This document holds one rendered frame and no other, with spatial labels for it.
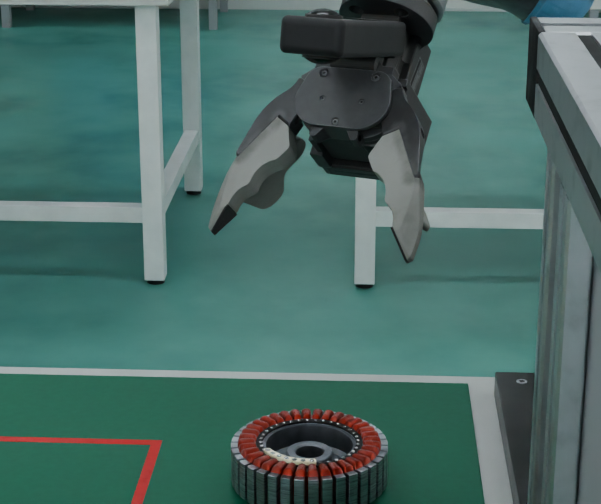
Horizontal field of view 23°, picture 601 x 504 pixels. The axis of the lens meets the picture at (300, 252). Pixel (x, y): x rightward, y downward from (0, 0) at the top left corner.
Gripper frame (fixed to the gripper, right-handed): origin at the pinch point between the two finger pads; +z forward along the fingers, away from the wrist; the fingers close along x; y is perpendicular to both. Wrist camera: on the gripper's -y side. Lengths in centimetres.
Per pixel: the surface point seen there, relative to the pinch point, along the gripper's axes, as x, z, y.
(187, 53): 177, -144, 238
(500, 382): -7.6, -0.5, 25.7
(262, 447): 2.5, 12.3, 8.6
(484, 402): -6.2, 0.9, 27.4
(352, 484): -4.8, 13.5, 8.8
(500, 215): 68, -101, 227
